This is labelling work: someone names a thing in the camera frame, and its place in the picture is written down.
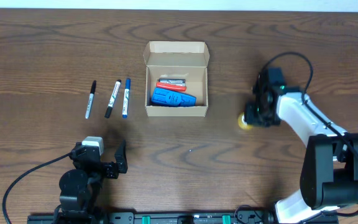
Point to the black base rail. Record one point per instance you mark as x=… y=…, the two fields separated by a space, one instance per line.
x=246 y=216

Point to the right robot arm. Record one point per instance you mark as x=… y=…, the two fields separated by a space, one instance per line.
x=329 y=176

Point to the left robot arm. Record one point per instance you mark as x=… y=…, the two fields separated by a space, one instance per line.
x=81 y=186

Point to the black whiteboard marker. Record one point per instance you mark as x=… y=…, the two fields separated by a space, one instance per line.
x=112 y=98

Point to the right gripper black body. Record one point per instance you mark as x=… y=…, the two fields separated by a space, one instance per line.
x=255 y=116

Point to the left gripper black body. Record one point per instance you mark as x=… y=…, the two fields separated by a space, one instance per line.
x=103 y=168

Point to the red black stapler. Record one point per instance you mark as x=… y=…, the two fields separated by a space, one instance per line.
x=172 y=84

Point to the black cap Sharpie marker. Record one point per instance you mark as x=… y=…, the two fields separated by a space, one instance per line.
x=90 y=100

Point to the blue plastic tool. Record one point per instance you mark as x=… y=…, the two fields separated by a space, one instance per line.
x=170 y=98

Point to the open cardboard box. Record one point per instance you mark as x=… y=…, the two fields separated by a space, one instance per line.
x=177 y=60

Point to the blue whiteboard marker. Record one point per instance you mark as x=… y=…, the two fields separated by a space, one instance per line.
x=126 y=98

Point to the yellow tape roll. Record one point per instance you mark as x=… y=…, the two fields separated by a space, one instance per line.
x=242 y=123

